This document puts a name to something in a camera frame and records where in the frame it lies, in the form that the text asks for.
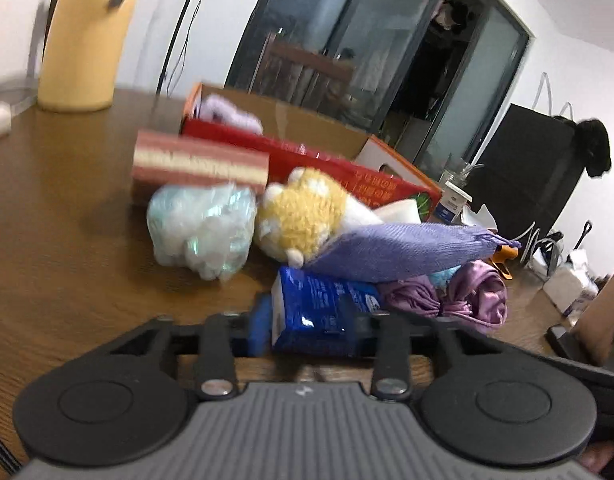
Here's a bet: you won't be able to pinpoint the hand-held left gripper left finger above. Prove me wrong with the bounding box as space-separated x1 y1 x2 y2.
104 294 275 398

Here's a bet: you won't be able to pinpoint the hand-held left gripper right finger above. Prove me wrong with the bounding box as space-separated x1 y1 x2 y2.
344 310 493 402

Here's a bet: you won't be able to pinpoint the blue tissue packet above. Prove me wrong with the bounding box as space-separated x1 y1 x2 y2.
271 266 383 358

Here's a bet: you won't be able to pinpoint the yellow plush toy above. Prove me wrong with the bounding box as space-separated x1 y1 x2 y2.
254 166 380 268

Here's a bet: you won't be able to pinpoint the red cardboard box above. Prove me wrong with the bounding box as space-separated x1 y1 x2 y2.
179 82 444 223

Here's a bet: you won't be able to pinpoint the person's right forearm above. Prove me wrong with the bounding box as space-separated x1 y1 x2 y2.
570 255 614 366

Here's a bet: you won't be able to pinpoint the white tissue pack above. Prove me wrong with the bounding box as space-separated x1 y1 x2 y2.
542 249 600 317

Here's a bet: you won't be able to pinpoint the blue plush toy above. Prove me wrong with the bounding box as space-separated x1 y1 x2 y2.
427 265 460 288

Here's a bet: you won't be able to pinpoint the purple knitted cloth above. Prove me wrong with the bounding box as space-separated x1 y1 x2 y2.
304 222 523 283

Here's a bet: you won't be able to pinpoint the purple satin cloth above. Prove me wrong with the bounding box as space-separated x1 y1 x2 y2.
379 260 509 335

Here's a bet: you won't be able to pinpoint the orange tool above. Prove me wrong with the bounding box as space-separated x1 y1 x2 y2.
487 240 522 281

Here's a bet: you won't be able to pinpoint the plastic-wrapped pale plush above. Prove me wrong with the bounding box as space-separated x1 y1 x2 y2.
146 182 258 282

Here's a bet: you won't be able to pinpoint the white wedge sponge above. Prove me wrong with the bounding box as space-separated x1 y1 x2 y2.
377 197 423 226

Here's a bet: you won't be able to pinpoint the white paper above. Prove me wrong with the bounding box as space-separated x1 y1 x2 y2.
459 203 499 233

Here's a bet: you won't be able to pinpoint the white and blue carton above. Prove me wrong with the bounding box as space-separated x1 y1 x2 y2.
432 181 473 225

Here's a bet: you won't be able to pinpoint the black paper bag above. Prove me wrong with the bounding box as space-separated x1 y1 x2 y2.
464 72 588 243

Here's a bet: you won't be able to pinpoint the glass jar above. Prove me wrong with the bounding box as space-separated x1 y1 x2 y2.
439 155 483 191

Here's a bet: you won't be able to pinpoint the pink striped sponge block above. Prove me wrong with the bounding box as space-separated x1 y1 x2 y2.
131 129 270 196

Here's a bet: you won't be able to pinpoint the black cloth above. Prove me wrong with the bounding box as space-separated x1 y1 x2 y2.
552 117 613 178

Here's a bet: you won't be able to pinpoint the lilac plush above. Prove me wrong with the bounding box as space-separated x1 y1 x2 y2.
197 94 264 133

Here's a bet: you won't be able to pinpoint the wooden chair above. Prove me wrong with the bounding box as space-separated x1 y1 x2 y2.
247 32 358 111

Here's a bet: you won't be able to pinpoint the black light stand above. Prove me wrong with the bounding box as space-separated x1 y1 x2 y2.
154 0 213 98

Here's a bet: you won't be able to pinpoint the sliding glass door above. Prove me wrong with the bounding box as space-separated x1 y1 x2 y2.
223 0 532 181

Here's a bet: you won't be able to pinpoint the hanging clothes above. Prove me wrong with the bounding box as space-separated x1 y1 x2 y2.
429 0 475 36

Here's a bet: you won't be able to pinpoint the yellow thermos jug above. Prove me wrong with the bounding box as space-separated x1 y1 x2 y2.
37 0 140 113

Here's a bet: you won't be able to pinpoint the white charger cable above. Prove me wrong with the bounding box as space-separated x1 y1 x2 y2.
0 77 40 111

